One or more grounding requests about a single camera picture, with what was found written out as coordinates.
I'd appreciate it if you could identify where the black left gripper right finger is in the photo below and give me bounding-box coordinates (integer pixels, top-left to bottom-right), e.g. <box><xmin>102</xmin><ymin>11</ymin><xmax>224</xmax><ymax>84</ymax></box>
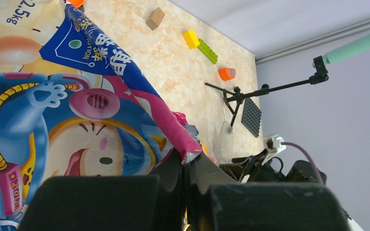
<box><xmin>185</xmin><ymin>154</ymin><xmax>350</xmax><ymax>231</ymax></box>

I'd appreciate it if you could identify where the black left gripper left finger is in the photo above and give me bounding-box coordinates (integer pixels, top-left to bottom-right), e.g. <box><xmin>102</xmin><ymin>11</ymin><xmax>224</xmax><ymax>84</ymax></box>
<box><xmin>18</xmin><ymin>150</ymin><xmax>184</xmax><ymax>231</ymax></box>

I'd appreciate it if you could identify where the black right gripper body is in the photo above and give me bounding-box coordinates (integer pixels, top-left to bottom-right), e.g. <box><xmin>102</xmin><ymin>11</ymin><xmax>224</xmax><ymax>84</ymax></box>
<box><xmin>219</xmin><ymin>134</ymin><xmax>327</xmax><ymax>185</ymax></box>

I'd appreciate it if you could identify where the clear plastic scoop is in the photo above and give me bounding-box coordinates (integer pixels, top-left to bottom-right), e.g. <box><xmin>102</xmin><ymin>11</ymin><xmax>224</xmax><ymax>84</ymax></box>
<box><xmin>213</xmin><ymin>121</ymin><xmax>233</xmax><ymax>164</ymax></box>

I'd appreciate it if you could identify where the pink pet food bag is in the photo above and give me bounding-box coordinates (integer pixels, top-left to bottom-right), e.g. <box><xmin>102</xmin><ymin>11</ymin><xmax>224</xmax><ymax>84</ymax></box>
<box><xmin>0</xmin><ymin>0</ymin><xmax>202</xmax><ymax>231</ymax></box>

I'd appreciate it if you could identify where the pink food bowl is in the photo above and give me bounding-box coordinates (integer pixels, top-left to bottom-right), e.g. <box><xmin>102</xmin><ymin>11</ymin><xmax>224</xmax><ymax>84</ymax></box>
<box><xmin>201</xmin><ymin>142</ymin><xmax>217</xmax><ymax>164</ymax></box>

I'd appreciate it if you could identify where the dark grey building baseplate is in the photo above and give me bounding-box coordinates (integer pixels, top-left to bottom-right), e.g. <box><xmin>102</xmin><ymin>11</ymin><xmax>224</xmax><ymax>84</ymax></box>
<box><xmin>241</xmin><ymin>98</ymin><xmax>262</xmax><ymax>138</ymax></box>

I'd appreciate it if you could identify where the orange toy piece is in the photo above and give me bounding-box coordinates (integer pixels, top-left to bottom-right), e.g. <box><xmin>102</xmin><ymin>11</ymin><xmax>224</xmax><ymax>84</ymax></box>
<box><xmin>218</xmin><ymin>67</ymin><xmax>236</xmax><ymax>81</ymax></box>

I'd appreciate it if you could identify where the black tripod stand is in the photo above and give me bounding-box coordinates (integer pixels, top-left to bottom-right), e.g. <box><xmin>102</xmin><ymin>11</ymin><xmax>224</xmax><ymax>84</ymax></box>
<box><xmin>204</xmin><ymin>56</ymin><xmax>329</xmax><ymax>127</ymax></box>

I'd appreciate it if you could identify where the green flat toy brick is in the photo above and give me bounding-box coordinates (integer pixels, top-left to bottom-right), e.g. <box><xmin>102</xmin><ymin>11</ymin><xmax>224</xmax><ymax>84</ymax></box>
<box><xmin>197</xmin><ymin>38</ymin><xmax>218</xmax><ymax>64</ymax></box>

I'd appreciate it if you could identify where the yellow toy brick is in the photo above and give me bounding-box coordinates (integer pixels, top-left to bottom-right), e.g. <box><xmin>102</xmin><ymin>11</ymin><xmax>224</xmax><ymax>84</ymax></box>
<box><xmin>182</xmin><ymin>29</ymin><xmax>200</xmax><ymax>50</ymax></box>

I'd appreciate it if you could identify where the mint green pole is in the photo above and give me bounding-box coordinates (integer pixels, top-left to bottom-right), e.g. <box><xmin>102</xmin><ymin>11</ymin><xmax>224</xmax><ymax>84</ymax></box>
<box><xmin>312</xmin><ymin>34</ymin><xmax>370</xmax><ymax>68</ymax></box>

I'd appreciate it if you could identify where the tan wooden block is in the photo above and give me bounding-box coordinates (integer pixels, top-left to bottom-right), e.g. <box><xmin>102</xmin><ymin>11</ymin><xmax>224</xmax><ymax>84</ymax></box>
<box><xmin>146</xmin><ymin>7</ymin><xmax>165</xmax><ymax>30</ymax></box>

